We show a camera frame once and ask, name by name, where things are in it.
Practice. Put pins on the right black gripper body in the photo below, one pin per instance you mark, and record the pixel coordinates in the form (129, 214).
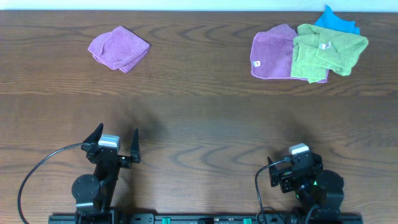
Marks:
(287, 184)

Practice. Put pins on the blue cloth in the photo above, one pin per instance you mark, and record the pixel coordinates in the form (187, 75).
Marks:
(329, 20)

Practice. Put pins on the large purple cloth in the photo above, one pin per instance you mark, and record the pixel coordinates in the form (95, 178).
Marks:
(271, 53)

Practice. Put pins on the green cloth in pile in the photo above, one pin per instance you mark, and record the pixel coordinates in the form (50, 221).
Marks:
(341, 49)

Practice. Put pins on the folded purple cloth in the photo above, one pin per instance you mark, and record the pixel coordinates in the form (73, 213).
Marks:
(119, 49)

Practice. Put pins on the green cloth with label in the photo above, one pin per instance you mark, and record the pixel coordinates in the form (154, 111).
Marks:
(306, 65)

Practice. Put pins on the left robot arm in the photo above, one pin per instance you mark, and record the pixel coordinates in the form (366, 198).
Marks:
(94, 192)

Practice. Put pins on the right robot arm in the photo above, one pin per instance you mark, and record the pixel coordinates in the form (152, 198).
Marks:
(319, 191)

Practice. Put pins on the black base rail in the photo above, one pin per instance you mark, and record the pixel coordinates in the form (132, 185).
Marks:
(148, 218)

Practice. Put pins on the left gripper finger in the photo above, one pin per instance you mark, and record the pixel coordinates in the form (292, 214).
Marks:
(134, 149)
(95, 136)

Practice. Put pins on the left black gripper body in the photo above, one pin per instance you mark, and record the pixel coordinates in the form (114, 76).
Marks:
(126, 163)

